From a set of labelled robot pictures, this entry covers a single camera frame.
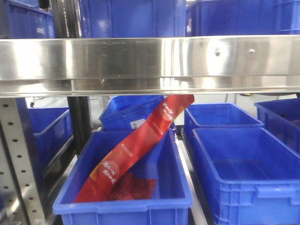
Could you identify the blue crate left shelf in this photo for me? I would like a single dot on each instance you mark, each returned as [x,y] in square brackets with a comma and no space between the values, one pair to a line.
[52,127]

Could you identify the perforated steel shelf upright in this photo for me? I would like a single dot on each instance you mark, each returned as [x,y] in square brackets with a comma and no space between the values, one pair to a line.
[22,186]

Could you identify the blue crate rear centre tilted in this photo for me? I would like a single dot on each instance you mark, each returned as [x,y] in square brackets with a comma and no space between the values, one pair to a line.
[128,112]

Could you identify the blue crate rear right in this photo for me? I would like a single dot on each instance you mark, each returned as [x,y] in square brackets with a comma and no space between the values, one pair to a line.
[218,115]

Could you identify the red snack package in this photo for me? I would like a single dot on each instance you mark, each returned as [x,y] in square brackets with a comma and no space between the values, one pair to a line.
[107,173]

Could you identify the blue crate with red package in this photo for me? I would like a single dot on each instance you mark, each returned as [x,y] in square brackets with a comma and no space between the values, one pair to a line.
[170,201]

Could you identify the blue crate upper centre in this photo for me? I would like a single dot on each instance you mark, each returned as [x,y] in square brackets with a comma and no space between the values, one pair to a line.
[132,18]

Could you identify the blue crate upper right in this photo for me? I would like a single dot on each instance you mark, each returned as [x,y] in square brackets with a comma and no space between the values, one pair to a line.
[242,17]

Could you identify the blue crate front right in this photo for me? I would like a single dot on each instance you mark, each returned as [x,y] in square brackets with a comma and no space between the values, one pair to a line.
[248,176]

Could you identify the blue crate far right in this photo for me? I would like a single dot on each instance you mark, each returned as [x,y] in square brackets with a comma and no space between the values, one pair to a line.
[282,119]

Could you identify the blue crate upper left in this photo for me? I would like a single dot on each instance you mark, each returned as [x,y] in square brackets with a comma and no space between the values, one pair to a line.
[27,20]

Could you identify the stainless steel shelf rail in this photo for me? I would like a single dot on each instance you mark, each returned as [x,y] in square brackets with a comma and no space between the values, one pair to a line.
[178,65]

